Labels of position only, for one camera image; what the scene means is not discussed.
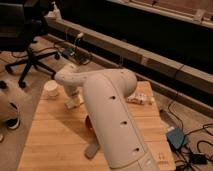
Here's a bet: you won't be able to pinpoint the copper measuring cup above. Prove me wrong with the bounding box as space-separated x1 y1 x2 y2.
85 115 92 131

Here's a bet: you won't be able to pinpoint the black floor cables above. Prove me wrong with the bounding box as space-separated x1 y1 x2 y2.
159 96 213 171

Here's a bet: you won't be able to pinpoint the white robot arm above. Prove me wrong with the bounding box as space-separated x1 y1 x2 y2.
55 66 160 171

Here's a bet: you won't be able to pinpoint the black and white shoe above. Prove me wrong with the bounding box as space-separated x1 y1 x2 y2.
5 103 20 130

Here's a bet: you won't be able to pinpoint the white sponge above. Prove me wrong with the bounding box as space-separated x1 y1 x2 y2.
65 96 83 109

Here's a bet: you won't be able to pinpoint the white spray bottle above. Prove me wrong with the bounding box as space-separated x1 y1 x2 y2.
46 1 62 20

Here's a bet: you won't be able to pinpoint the blue device on floor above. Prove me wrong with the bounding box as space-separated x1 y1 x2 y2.
166 128 189 151

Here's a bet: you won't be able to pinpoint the black office chair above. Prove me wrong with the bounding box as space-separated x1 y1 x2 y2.
0 0 60 88

